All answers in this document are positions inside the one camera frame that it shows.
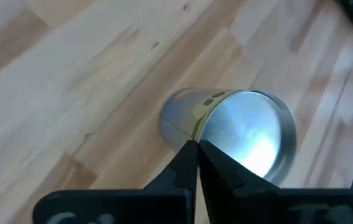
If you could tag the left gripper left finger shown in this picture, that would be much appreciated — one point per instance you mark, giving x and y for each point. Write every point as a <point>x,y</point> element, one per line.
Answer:
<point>182,174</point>

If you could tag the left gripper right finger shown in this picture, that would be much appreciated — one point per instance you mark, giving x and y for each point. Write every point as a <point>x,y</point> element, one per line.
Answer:
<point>220,180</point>

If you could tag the tall corn label can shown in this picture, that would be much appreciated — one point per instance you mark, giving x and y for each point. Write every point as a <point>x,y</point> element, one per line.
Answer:
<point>241,124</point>

